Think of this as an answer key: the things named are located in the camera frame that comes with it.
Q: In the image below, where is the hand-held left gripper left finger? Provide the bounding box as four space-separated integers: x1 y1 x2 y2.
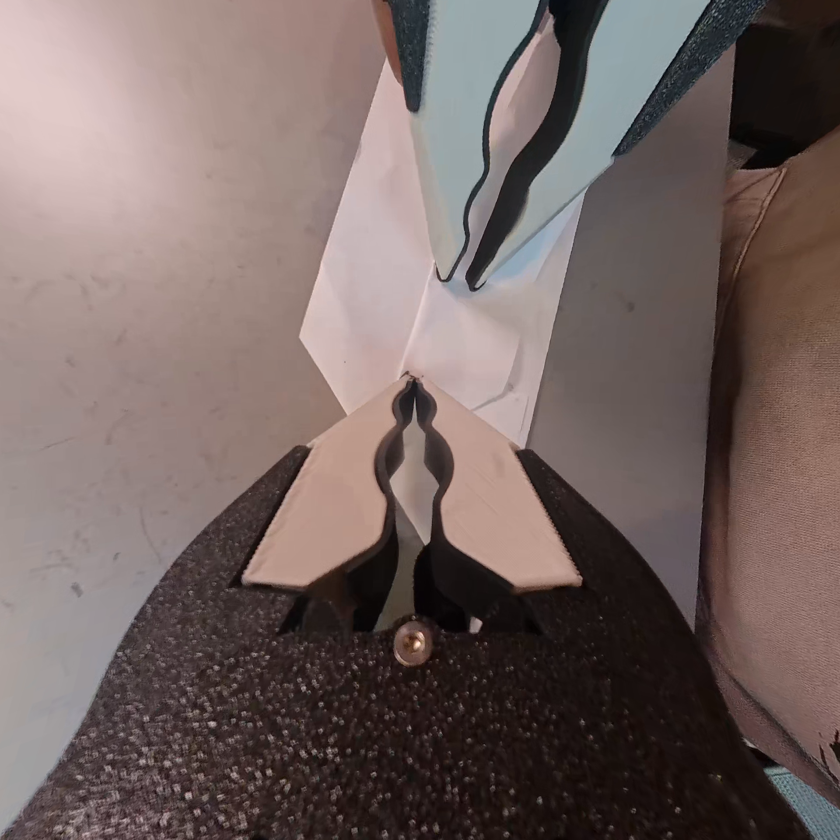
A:
241 376 416 632

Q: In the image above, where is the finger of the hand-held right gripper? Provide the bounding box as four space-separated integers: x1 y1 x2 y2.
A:
465 0 714 291
407 0 550 283

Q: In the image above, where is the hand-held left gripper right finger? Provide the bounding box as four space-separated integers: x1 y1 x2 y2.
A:
413 377 584 632

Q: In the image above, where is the white paper sheet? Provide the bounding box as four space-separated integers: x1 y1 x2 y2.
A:
298 26 586 631

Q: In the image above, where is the grey desk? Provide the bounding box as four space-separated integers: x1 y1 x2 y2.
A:
0 0 736 821

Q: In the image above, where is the beige printed hoodie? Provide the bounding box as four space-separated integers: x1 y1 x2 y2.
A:
694 128 840 798

